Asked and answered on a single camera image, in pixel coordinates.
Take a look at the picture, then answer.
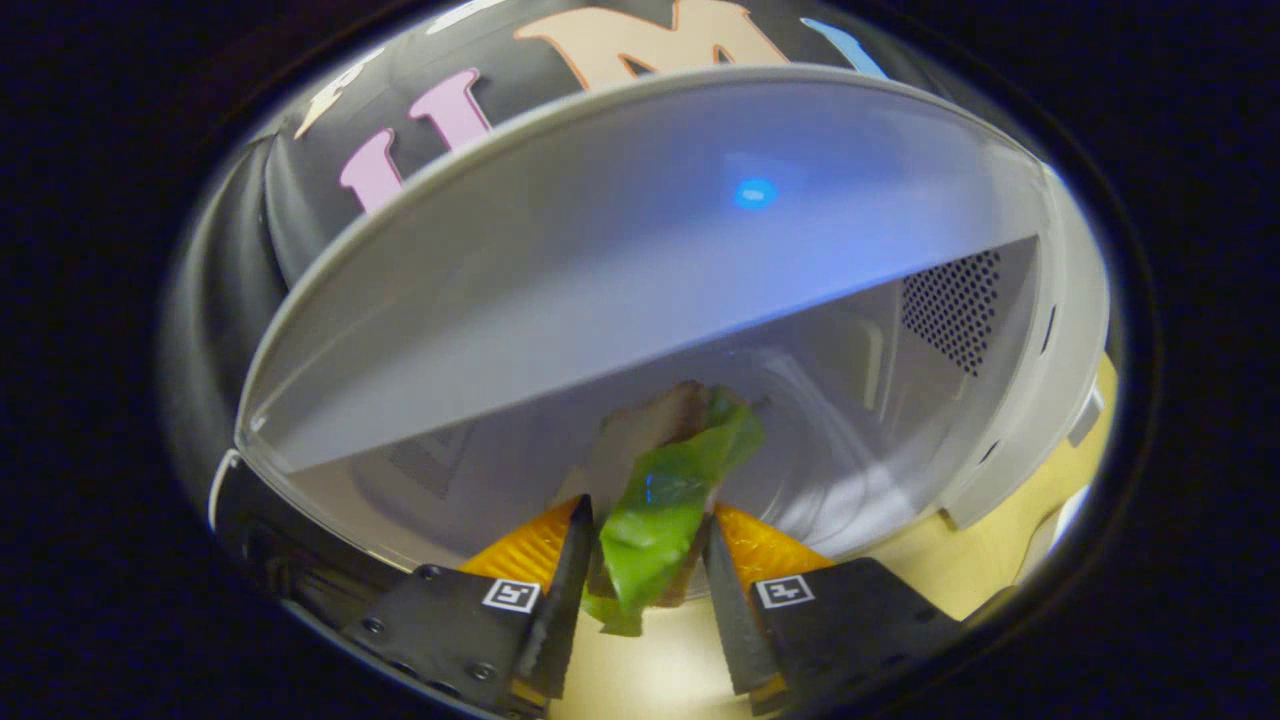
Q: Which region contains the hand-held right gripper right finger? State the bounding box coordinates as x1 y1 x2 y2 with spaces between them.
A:
700 503 961 716

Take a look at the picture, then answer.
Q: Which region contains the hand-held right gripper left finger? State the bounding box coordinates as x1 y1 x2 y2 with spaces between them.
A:
345 493 596 716

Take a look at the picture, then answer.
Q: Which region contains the sandwich with green lettuce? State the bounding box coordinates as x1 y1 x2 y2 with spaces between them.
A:
585 380 767 637

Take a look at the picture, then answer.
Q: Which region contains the white microwave oven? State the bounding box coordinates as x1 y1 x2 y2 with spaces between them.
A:
205 65 1113 626

